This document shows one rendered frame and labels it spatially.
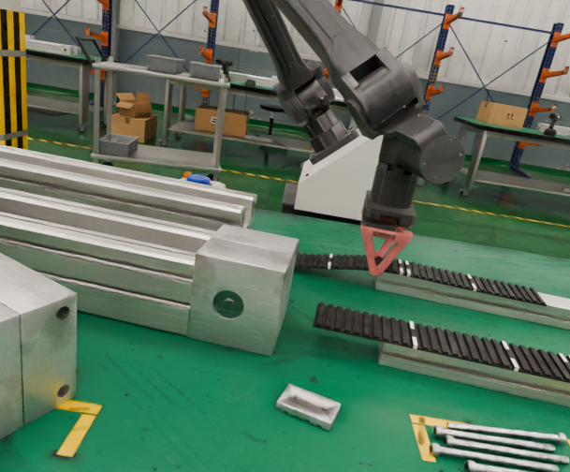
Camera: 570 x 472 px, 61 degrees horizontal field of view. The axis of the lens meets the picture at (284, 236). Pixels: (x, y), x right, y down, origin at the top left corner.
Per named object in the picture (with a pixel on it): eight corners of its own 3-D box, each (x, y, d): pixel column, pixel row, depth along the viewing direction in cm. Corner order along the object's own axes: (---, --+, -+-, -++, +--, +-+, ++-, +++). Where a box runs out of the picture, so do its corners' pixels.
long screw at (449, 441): (445, 449, 40) (447, 440, 40) (441, 440, 41) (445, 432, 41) (568, 469, 40) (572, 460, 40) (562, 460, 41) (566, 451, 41)
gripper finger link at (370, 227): (350, 276, 65) (364, 210, 62) (351, 258, 72) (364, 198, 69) (400, 287, 64) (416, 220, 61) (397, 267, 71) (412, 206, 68)
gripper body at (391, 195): (363, 220, 62) (375, 164, 60) (363, 201, 72) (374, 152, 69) (414, 230, 61) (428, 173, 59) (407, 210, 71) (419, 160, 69)
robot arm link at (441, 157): (399, 60, 61) (342, 99, 61) (447, 64, 50) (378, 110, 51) (434, 139, 66) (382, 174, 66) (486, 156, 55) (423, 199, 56)
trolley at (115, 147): (217, 184, 411) (230, 60, 377) (219, 203, 360) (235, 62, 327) (90, 170, 390) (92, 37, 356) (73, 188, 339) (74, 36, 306)
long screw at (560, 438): (559, 439, 44) (562, 430, 43) (564, 448, 43) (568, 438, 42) (444, 425, 43) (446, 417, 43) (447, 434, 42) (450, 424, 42)
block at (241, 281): (289, 302, 60) (301, 232, 57) (270, 357, 49) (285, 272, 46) (220, 287, 61) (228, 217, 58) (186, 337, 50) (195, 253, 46)
